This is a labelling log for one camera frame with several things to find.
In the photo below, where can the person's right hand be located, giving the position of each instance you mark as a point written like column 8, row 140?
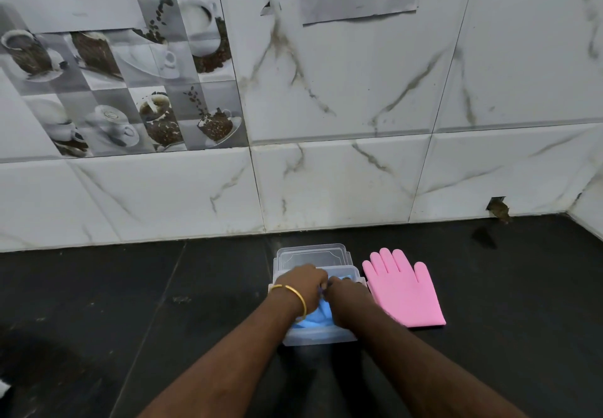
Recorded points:
column 346, row 302

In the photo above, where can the person's left hand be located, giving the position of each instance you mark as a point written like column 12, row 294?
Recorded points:
column 301, row 283

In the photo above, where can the person's right fingers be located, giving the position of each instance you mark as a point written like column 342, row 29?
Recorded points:
column 335, row 284

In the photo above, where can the person's left fingers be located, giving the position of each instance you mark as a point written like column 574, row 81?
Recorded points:
column 322, row 283

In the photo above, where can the blue rubber glove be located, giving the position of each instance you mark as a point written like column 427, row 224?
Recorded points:
column 320, row 316

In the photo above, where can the person's left forearm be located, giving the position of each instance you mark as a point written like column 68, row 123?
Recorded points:
column 226, row 361

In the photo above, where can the person's right forearm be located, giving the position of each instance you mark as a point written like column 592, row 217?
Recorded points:
column 424, row 366

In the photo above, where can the clear plastic lid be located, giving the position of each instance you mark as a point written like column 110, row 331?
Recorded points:
column 313, row 257

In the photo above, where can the gold bangle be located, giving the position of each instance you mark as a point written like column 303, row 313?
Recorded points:
column 294, row 294

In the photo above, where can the clear plastic container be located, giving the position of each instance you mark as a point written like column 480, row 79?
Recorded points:
column 315, row 333

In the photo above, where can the pink rubber glove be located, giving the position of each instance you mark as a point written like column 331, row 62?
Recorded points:
column 405, row 293

